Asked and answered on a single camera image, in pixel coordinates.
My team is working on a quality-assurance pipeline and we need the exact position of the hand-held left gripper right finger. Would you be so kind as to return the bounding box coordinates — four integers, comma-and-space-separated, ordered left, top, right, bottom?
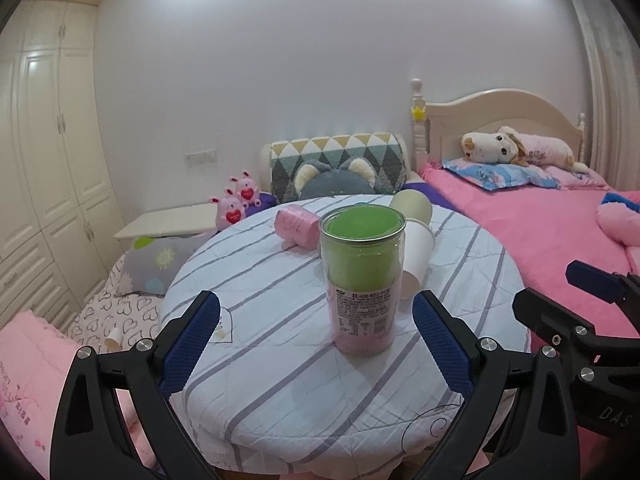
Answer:
412, 290, 583, 480

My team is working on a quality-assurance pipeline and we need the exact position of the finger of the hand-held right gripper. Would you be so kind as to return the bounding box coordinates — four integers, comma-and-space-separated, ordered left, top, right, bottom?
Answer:
565, 260, 640, 307
512, 287, 601, 361

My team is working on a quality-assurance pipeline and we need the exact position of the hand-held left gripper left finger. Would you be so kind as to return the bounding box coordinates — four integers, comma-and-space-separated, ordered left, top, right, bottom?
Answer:
50, 290, 223, 480

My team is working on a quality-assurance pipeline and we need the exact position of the clear green and pink cup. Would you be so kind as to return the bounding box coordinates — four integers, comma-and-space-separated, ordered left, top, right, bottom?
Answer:
318, 204, 407, 357

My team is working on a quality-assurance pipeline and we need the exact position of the white paper cup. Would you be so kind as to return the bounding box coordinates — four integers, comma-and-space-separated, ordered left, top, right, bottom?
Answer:
399, 218, 436, 301

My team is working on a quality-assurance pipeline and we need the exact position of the cream cup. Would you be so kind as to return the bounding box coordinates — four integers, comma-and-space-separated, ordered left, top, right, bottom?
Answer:
389, 189, 433, 224

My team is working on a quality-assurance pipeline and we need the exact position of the pink plush pillow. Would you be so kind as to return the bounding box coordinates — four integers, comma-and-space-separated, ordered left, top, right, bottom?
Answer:
596, 192, 640, 247

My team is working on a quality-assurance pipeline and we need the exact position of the heart print sheet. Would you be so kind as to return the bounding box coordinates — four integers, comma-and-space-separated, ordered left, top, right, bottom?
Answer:
66, 252, 163, 353

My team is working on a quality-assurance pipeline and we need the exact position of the pink bed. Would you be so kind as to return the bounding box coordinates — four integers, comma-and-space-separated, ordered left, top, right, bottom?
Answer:
419, 165, 640, 356

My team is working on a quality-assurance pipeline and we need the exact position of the grey flower pillow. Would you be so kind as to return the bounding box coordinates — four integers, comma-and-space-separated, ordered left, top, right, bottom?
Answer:
117, 234, 213, 297

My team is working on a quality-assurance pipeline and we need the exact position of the striped cloth round table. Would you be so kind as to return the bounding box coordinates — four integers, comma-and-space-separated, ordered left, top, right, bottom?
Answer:
159, 194, 532, 475

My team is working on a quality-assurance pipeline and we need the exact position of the white board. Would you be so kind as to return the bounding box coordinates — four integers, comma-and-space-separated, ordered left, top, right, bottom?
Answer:
114, 203, 222, 239

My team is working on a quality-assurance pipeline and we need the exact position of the pink bunny plush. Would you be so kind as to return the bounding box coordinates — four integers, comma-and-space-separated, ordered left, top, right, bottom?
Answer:
209, 188, 247, 231
229, 171, 262, 211

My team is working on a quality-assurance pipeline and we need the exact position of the blue cartoon pillow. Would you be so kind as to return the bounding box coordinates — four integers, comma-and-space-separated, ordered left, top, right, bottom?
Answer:
442, 157, 603, 192

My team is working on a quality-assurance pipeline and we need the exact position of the dog plush toy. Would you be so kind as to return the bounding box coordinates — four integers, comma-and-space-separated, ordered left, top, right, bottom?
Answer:
461, 126, 592, 174

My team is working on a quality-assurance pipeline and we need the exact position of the pink printed quilt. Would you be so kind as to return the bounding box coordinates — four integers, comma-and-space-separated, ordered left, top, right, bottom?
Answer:
0, 310, 156, 473

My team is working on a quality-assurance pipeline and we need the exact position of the cream bed headboard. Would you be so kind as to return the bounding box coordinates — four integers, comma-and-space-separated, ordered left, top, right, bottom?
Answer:
410, 78, 587, 173

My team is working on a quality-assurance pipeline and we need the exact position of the grey cat cushion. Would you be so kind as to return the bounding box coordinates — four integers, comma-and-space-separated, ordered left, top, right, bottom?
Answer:
292, 158, 377, 200

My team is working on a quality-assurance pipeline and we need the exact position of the white curtain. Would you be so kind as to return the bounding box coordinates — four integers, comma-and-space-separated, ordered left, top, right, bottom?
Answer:
564, 0, 640, 192

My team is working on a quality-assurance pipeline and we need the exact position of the triangle patterned cushion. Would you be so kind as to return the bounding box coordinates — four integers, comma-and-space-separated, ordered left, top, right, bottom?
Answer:
269, 132, 407, 206

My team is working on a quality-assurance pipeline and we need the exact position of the cream wardrobe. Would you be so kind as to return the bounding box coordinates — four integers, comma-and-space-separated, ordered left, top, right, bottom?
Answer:
0, 0, 126, 333

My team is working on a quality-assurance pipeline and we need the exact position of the white wall socket panel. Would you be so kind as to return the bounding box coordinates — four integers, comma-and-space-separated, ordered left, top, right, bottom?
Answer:
183, 148, 219, 166

